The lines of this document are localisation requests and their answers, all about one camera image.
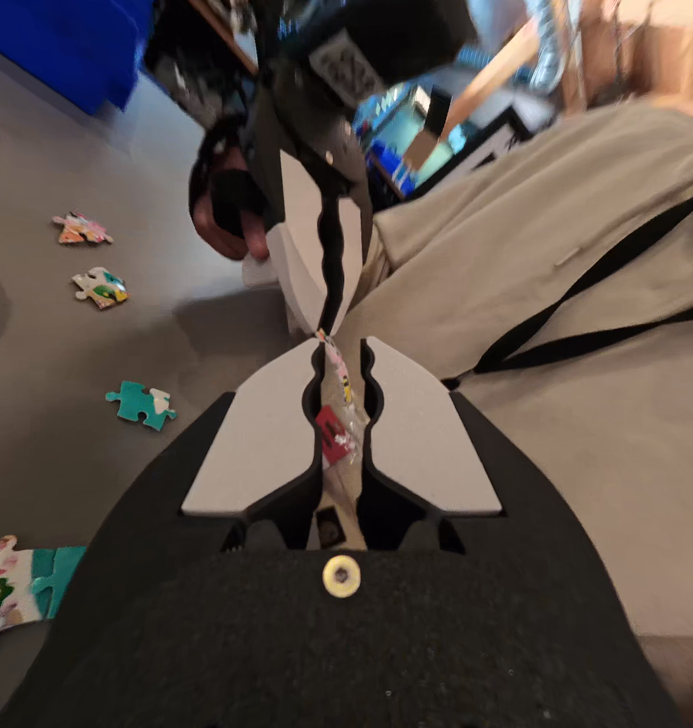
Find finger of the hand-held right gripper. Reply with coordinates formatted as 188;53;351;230
322;193;365;336
266;149;331;336

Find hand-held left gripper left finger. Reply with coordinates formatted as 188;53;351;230
180;337;324;551

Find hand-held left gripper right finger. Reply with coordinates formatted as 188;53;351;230
357;336;503;551

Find pink and yellow puzzle piece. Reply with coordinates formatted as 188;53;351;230
315;329;354;406

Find teal and white puzzle piece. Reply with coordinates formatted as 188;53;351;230
105;380;178;432

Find green and white puzzle piece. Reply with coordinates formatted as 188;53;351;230
70;266;131;311

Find colourful puzzle piece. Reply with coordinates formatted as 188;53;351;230
51;212;114;246

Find row of small blue bins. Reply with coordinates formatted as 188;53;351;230
369;142;418;194

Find clear bag with red label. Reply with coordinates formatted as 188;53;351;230
315;405;371;470

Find small dark card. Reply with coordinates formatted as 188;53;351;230
315;509;347;549

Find person's beige sweatshirt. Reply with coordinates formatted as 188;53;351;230
335;99;693;643

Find stacked blue plastic bins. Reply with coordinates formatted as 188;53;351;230
0;0;154;115

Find black neck lanyard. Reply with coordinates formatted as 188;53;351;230
474;188;693;376

